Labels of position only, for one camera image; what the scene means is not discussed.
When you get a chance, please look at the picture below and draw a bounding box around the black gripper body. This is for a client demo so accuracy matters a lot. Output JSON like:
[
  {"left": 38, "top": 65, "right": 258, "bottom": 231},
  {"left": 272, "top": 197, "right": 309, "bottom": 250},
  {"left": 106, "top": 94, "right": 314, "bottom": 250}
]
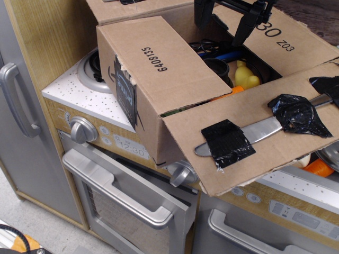
[{"left": 209, "top": 0, "right": 278, "bottom": 21}]

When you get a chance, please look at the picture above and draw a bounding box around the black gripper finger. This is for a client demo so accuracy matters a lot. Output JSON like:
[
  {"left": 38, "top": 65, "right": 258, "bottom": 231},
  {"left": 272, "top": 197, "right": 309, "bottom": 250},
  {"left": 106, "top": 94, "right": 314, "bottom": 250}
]
[
  {"left": 194, "top": 0, "right": 215, "bottom": 29},
  {"left": 231, "top": 10, "right": 264, "bottom": 47}
]

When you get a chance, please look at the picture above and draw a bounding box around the large cardboard box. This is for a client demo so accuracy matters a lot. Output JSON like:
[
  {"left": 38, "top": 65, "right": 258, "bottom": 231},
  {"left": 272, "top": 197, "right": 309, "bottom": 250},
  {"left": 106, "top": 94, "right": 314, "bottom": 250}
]
[{"left": 88, "top": 1, "right": 338, "bottom": 196}]

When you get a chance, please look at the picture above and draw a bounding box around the black round puck device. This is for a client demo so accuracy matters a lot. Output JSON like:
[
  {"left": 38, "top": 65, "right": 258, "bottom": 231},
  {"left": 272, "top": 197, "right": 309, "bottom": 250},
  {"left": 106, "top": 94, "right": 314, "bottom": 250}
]
[{"left": 203, "top": 58, "right": 233, "bottom": 88}]

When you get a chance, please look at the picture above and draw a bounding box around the yellow rubber duck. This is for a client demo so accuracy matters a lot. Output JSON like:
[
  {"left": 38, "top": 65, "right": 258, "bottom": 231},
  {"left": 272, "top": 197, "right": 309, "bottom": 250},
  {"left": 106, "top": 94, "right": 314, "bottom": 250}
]
[{"left": 235, "top": 60, "right": 261, "bottom": 90}]

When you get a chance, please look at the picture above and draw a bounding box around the orange toy carrot in box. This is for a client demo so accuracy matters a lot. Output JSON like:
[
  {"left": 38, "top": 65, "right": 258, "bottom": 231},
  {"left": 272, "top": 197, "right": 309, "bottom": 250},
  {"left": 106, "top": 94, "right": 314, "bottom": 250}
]
[{"left": 211, "top": 86, "right": 244, "bottom": 101}]

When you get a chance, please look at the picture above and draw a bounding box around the black tape patch right edge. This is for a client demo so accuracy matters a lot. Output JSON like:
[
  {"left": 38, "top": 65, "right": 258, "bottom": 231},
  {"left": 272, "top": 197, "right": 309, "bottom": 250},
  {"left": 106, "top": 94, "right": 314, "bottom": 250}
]
[{"left": 309, "top": 76, "right": 338, "bottom": 107}]

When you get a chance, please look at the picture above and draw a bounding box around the crumpled black tape patch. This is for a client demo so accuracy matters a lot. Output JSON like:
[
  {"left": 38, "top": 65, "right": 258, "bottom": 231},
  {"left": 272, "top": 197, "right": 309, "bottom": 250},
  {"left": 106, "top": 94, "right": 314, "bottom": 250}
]
[{"left": 267, "top": 94, "right": 332, "bottom": 138}]

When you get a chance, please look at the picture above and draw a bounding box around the green toy cabbage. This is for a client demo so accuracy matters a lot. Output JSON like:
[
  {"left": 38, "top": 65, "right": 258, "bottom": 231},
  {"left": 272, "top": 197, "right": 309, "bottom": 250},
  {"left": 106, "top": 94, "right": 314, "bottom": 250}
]
[{"left": 161, "top": 107, "right": 186, "bottom": 117}]

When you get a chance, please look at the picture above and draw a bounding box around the silver butter knife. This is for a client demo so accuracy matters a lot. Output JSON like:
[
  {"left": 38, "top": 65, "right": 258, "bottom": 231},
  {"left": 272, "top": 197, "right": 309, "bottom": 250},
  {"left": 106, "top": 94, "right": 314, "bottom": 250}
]
[{"left": 194, "top": 94, "right": 333, "bottom": 157}]

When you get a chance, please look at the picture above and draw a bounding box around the silver stove burner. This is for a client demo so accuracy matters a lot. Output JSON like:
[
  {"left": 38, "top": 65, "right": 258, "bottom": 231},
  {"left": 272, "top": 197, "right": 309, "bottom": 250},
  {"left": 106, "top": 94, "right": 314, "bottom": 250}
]
[{"left": 77, "top": 48, "right": 111, "bottom": 94}]

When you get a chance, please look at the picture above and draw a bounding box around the black tape patch on knife tip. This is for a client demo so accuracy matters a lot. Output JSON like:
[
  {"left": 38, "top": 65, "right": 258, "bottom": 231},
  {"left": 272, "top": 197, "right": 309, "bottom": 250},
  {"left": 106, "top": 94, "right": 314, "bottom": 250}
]
[{"left": 201, "top": 119, "right": 256, "bottom": 169}]

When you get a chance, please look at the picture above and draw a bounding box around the cream toy piece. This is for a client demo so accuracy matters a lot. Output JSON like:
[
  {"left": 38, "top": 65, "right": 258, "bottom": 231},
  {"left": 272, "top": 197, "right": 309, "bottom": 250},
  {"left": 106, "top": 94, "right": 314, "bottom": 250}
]
[{"left": 297, "top": 154, "right": 311, "bottom": 168}]

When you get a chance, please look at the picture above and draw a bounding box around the silver pot lid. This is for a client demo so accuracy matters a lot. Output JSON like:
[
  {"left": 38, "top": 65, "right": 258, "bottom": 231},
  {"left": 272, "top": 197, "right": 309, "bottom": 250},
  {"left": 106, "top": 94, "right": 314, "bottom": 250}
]
[{"left": 316, "top": 141, "right": 338, "bottom": 172}]

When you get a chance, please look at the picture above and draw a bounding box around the orange toy carrot outside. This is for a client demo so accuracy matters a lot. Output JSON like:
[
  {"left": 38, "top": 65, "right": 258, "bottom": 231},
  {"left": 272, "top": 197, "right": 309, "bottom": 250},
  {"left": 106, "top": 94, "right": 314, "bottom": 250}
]
[{"left": 304, "top": 159, "right": 335, "bottom": 177}]

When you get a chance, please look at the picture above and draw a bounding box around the silver left stove knob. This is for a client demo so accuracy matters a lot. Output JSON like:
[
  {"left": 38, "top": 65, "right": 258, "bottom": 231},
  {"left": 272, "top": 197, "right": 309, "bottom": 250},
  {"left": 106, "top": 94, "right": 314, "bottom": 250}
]
[{"left": 70, "top": 116, "right": 99, "bottom": 144}]

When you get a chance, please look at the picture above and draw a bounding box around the toy kitchen unit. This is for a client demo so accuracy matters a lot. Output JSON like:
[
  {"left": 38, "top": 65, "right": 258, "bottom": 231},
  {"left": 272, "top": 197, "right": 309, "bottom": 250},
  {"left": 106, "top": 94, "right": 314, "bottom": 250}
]
[{"left": 4, "top": 1, "right": 338, "bottom": 250}]

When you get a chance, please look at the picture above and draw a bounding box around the silver oven door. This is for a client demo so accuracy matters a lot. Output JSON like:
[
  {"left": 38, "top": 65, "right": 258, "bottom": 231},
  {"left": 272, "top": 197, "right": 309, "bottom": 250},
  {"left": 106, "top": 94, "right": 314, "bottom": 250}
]
[{"left": 62, "top": 148, "right": 199, "bottom": 254}]

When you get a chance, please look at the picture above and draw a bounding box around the silver dishwasher door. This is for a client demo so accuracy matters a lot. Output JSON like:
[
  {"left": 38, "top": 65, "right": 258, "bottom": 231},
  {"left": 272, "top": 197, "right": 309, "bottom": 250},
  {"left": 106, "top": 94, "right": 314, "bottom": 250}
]
[{"left": 192, "top": 194, "right": 338, "bottom": 254}]

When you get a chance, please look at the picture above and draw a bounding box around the orange object bottom left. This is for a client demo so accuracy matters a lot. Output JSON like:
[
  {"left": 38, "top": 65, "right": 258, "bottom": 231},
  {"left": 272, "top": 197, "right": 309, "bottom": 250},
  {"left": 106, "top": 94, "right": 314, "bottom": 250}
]
[{"left": 11, "top": 234, "right": 40, "bottom": 253}]

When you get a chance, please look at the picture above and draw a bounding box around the black cable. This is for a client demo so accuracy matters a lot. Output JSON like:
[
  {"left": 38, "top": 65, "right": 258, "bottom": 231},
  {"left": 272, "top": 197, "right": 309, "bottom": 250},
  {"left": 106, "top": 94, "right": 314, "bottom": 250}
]
[{"left": 189, "top": 39, "right": 220, "bottom": 53}]

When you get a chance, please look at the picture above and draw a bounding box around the blue plastic handle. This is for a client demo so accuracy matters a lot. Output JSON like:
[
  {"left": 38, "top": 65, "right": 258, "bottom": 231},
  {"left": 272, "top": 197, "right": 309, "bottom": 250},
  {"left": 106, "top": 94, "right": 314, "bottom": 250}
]
[{"left": 198, "top": 51, "right": 243, "bottom": 60}]

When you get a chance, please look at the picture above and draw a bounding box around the silver fridge door handle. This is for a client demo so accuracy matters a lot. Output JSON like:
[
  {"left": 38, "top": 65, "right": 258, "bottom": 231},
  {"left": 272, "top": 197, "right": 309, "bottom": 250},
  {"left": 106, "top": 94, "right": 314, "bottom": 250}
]
[{"left": 1, "top": 62, "right": 41, "bottom": 138}]

